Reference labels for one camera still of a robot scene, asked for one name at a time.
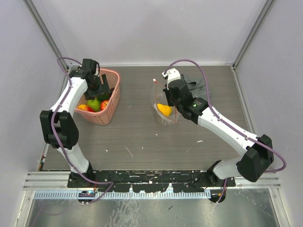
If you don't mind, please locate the yellow pear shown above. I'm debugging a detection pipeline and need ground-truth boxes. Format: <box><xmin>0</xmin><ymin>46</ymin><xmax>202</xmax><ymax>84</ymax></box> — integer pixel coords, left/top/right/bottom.
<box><xmin>157</xmin><ymin>103</ymin><xmax>172</xmax><ymax>116</ymax></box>

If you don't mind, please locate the clear zip top bag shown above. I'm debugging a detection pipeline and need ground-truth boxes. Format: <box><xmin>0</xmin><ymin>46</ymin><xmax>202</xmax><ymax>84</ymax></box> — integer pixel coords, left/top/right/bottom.
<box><xmin>151</xmin><ymin>79</ymin><xmax>179</xmax><ymax>126</ymax></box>

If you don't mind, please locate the pink plastic basket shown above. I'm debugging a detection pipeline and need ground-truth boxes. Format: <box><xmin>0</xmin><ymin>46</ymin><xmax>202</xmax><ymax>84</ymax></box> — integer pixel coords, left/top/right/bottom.
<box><xmin>75</xmin><ymin>68</ymin><xmax>121</xmax><ymax>125</ymax></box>

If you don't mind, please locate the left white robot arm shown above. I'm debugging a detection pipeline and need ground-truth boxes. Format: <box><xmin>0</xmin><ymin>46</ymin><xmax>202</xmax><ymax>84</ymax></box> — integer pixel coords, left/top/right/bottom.
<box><xmin>40</xmin><ymin>59</ymin><xmax>111</xmax><ymax>187</ymax></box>

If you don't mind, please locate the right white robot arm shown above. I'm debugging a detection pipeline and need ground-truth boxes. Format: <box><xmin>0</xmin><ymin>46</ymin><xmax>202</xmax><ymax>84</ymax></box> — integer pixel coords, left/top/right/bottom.
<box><xmin>164</xmin><ymin>79</ymin><xmax>274</xmax><ymax>186</ymax></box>

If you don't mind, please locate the dark green avocado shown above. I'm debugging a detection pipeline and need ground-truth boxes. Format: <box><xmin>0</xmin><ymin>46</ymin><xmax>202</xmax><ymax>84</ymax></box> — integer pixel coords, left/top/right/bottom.
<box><xmin>97</xmin><ymin>93</ymin><xmax>110</xmax><ymax>102</ymax></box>

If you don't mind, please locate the green apple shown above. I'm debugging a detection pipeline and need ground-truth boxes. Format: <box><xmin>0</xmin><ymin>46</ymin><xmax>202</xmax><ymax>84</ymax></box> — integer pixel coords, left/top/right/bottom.
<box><xmin>87</xmin><ymin>99</ymin><xmax>101</xmax><ymax>112</ymax></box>

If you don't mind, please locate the red apple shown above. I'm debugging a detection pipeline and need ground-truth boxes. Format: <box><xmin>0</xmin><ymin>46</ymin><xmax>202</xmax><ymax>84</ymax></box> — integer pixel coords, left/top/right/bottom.
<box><xmin>100</xmin><ymin>100</ymin><xmax>109</xmax><ymax>111</ymax></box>

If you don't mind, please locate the grey cloth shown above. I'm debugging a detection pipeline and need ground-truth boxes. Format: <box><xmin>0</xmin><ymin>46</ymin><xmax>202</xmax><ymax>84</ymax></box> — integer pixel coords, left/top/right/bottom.
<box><xmin>181</xmin><ymin>74</ymin><xmax>211</xmax><ymax>100</ymax></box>

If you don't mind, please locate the red yellow mango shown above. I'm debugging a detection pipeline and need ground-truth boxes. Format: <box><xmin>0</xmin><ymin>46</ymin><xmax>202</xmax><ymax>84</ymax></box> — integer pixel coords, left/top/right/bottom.
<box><xmin>77</xmin><ymin>104</ymin><xmax>94</xmax><ymax>112</ymax></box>

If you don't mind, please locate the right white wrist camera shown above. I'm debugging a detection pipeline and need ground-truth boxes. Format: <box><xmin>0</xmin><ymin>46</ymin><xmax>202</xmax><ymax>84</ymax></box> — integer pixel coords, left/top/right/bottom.
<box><xmin>162</xmin><ymin>68</ymin><xmax>181</xmax><ymax>90</ymax></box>

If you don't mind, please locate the left aluminium frame post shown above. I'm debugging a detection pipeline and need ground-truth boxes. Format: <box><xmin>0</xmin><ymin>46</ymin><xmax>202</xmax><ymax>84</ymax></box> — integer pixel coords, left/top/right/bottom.
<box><xmin>23</xmin><ymin>0</ymin><xmax>72</xmax><ymax>71</ymax></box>

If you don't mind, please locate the aluminium frame post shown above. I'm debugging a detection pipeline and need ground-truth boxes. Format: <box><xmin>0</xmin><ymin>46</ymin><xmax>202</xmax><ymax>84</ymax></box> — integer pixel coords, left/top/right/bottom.
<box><xmin>23</xmin><ymin>0</ymin><xmax>72</xmax><ymax>71</ymax></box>
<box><xmin>233</xmin><ymin>0</ymin><xmax>277</xmax><ymax>69</ymax></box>

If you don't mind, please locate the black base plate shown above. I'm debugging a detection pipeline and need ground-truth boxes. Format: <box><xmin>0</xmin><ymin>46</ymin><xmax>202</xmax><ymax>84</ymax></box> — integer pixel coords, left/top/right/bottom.
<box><xmin>67</xmin><ymin>169</ymin><xmax>236</xmax><ymax>193</ymax></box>

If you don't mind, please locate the right aluminium frame post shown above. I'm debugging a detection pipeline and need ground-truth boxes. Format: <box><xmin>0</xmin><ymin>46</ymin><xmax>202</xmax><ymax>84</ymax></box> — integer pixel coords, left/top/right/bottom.
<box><xmin>233</xmin><ymin>0</ymin><xmax>277</xmax><ymax>69</ymax></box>

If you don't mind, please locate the slotted cable duct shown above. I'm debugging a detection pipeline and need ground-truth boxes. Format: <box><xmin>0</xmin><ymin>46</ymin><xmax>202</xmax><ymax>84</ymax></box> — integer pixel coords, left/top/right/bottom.
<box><xmin>33</xmin><ymin>190</ymin><xmax>211</xmax><ymax>200</ymax></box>

